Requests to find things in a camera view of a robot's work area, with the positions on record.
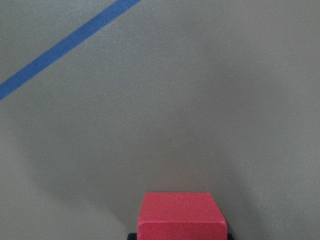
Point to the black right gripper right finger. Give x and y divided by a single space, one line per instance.
230 237

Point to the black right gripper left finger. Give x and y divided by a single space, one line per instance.
132 236

